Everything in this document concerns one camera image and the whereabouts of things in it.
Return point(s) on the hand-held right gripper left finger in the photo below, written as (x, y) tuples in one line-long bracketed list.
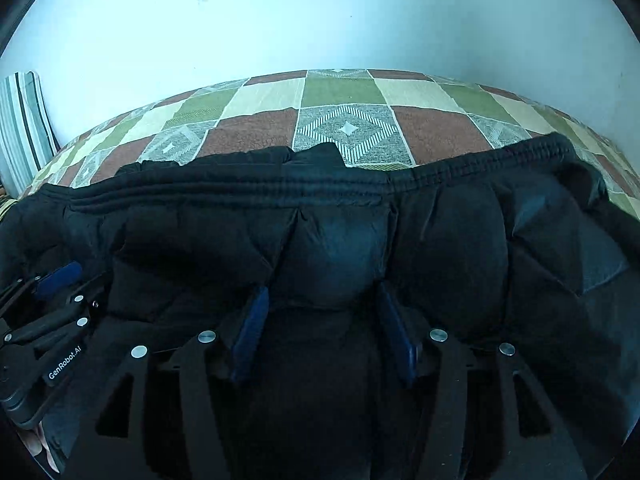
[(250, 330)]

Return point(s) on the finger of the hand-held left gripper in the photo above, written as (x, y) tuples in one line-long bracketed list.
[(55, 322), (60, 277)]

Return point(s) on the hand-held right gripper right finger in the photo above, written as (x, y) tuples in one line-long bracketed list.
[(400, 335)]

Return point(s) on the black quilted jacket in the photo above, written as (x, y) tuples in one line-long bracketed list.
[(450, 240)]

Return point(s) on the person's left hand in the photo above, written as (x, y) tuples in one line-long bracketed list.
[(40, 447)]

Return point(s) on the striped yellow black pillow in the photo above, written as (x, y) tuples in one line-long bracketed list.
[(6, 207)]

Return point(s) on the striped headboard cover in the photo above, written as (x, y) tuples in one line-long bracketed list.
[(22, 125)]

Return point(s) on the checkered bed blanket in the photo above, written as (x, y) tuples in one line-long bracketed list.
[(345, 130)]

